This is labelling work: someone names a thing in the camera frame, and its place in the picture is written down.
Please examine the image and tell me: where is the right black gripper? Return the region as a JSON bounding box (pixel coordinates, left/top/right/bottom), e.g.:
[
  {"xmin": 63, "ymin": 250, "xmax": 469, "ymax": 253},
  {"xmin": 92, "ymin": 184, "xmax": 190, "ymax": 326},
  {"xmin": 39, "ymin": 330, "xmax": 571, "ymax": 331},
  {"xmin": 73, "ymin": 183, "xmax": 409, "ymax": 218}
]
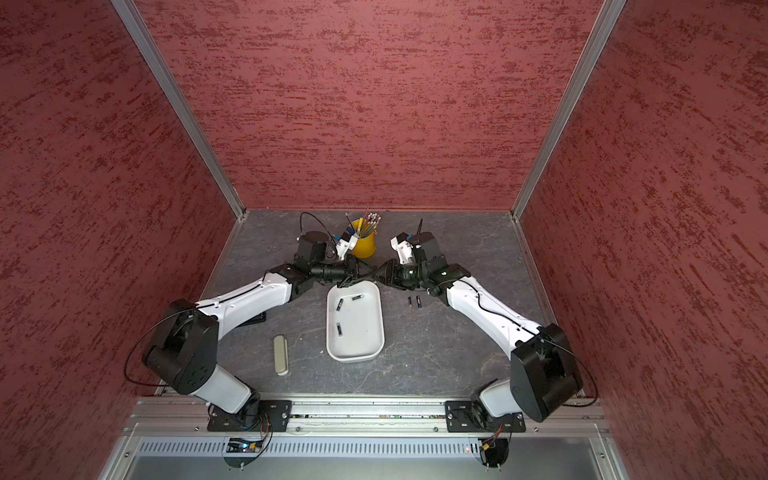
[{"xmin": 371, "ymin": 258, "xmax": 429, "ymax": 290}]

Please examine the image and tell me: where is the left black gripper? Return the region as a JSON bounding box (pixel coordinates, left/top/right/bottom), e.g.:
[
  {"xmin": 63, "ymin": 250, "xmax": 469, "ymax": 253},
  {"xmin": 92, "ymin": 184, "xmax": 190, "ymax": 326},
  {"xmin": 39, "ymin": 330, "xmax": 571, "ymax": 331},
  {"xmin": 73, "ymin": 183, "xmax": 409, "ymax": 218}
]
[{"xmin": 312, "ymin": 253, "xmax": 377, "ymax": 287}]

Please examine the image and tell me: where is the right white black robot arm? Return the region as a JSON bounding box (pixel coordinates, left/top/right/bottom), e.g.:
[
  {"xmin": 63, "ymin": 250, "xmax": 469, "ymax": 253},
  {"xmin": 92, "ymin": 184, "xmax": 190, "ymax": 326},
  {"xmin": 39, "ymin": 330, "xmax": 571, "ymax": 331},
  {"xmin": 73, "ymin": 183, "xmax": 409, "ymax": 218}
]
[{"xmin": 373, "ymin": 260, "xmax": 583, "ymax": 423}]

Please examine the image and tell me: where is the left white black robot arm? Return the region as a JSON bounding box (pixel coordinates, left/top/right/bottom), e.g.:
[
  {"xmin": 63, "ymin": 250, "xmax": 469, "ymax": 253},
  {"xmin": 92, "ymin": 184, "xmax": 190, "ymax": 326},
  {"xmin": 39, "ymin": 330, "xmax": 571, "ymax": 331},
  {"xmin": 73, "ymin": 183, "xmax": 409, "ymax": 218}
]
[{"xmin": 142, "ymin": 263, "xmax": 373, "ymax": 423}]

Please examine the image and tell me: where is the white oval storage tray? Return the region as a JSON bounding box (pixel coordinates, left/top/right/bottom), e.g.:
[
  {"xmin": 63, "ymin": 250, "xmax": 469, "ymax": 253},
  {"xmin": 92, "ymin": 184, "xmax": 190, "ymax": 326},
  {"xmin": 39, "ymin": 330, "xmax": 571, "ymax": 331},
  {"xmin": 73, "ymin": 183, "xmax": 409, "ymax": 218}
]
[{"xmin": 326, "ymin": 281, "xmax": 385, "ymax": 363}]

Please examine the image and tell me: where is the yellow pencil cup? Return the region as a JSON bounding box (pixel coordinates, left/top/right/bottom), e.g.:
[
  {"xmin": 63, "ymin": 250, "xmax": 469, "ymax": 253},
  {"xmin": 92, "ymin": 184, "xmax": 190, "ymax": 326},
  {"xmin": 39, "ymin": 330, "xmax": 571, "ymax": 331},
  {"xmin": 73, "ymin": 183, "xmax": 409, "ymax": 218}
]
[{"xmin": 352, "ymin": 233, "xmax": 376, "ymax": 259}]

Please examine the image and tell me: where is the coloured pencils bundle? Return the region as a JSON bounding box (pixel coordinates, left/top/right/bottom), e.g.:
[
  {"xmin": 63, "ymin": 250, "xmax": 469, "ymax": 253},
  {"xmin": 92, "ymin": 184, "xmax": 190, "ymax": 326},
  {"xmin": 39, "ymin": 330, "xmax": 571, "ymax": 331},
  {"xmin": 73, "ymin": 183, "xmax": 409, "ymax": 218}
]
[{"xmin": 347, "ymin": 212, "xmax": 381, "ymax": 239}]

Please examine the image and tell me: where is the beige oblong case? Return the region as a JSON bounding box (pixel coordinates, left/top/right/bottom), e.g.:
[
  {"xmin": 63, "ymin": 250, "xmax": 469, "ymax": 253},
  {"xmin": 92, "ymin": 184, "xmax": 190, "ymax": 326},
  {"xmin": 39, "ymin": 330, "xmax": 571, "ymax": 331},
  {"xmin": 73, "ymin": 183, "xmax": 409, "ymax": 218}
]
[{"xmin": 273, "ymin": 334, "xmax": 289, "ymax": 376}]

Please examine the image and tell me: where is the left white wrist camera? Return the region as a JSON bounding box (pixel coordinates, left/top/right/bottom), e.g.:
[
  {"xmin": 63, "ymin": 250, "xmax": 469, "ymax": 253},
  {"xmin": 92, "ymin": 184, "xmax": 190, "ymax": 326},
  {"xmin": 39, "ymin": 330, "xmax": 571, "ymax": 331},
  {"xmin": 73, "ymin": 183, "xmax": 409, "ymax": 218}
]
[{"xmin": 335, "ymin": 232, "xmax": 359, "ymax": 261}]

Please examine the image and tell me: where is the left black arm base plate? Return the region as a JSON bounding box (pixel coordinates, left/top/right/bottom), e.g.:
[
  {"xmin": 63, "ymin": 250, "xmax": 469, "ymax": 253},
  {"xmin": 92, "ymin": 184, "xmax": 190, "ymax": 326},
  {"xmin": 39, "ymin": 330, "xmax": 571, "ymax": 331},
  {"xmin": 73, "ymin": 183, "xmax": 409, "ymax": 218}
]
[{"xmin": 207, "ymin": 400, "xmax": 293, "ymax": 433}]

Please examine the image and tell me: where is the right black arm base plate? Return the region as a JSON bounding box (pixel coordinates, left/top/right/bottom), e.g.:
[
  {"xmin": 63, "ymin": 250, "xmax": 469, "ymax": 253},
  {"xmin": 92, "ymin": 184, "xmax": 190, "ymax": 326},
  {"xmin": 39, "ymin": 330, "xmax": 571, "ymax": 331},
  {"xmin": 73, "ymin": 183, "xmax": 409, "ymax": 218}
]
[{"xmin": 444, "ymin": 400, "xmax": 526, "ymax": 434}]

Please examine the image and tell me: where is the right controller board with wires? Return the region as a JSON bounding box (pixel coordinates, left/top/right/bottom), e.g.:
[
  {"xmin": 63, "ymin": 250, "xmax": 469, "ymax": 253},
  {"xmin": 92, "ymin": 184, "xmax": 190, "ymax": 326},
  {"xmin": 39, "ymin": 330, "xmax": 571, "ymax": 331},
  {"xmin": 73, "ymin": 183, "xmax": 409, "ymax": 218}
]
[{"xmin": 478, "ymin": 436, "xmax": 510, "ymax": 469}]

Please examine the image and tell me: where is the controller board with wires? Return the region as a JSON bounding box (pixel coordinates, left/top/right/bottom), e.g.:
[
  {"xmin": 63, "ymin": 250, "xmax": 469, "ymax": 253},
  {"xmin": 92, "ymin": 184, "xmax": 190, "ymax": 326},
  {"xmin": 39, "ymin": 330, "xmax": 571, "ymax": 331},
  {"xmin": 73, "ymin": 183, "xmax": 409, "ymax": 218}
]
[
  {"xmin": 478, "ymin": 436, "xmax": 510, "ymax": 469},
  {"xmin": 223, "ymin": 437, "xmax": 272, "ymax": 470}
]

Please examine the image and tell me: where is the left controller board with wires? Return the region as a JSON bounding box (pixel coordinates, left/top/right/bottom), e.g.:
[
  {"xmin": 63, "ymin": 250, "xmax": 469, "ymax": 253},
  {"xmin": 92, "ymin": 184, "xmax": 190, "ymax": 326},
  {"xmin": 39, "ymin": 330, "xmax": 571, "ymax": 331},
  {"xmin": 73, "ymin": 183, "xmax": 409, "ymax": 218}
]
[{"xmin": 223, "ymin": 437, "xmax": 272, "ymax": 470}]

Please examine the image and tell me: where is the aluminium front rail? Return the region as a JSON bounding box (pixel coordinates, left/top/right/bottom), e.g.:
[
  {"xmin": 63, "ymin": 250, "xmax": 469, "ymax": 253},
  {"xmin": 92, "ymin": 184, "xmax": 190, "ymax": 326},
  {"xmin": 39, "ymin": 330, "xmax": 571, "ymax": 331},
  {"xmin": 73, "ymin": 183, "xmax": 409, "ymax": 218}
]
[{"xmin": 120, "ymin": 394, "xmax": 614, "ymax": 438}]

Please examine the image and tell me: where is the right aluminium corner post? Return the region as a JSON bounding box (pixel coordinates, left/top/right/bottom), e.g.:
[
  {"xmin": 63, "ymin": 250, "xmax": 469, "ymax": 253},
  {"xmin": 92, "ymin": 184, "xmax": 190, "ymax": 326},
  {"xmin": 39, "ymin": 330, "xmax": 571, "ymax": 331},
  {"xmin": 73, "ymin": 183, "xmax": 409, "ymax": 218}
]
[{"xmin": 511, "ymin": 0, "xmax": 626, "ymax": 224}]

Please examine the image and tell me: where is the aluminium corner post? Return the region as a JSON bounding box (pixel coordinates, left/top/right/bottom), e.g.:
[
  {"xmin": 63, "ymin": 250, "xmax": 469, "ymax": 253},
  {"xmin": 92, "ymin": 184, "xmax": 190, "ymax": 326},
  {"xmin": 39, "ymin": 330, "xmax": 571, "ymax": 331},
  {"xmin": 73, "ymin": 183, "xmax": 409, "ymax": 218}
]
[
  {"xmin": 111, "ymin": 0, "xmax": 247, "ymax": 222},
  {"xmin": 511, "ymin": 0, "xmax": 626, "ymax": 224}
]

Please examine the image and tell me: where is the left aluminium corner post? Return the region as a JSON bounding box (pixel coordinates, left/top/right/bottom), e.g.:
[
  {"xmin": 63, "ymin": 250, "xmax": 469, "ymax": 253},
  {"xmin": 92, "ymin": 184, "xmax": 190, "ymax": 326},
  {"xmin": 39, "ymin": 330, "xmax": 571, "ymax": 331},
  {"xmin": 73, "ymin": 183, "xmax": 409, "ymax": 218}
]
[{"xmin": 111, "ymin": 0, "xmax": 247, "ymax": 222}]

